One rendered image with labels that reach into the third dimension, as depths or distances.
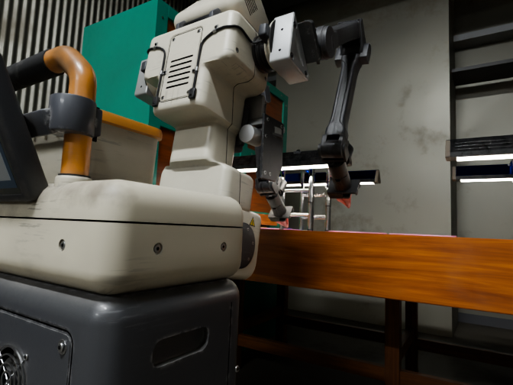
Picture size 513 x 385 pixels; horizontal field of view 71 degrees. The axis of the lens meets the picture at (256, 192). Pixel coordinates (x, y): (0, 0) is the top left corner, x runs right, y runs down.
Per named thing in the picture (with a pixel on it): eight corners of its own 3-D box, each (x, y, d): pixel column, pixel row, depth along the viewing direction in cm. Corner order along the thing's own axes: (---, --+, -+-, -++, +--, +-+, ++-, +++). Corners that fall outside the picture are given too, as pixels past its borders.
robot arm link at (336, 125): (337, 43, 124) (369, 37, 119) (341, 54, 129) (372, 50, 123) (312, 152, 110) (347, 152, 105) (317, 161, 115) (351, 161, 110)
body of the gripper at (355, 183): (331, 183, 126) (327, 167, 122) (361, 182, 121) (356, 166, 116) (327, 196, 122) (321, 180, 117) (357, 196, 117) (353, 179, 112)
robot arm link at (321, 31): (338, 19, 123) (368, 13, 118) (341, 60, 129) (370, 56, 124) (285, 33, 89) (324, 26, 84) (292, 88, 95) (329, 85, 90)
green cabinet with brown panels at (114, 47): (142, 205, 153) (158, -4, 163) (66, 205, 181) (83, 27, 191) (284, 219, 269) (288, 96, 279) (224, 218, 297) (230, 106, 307)
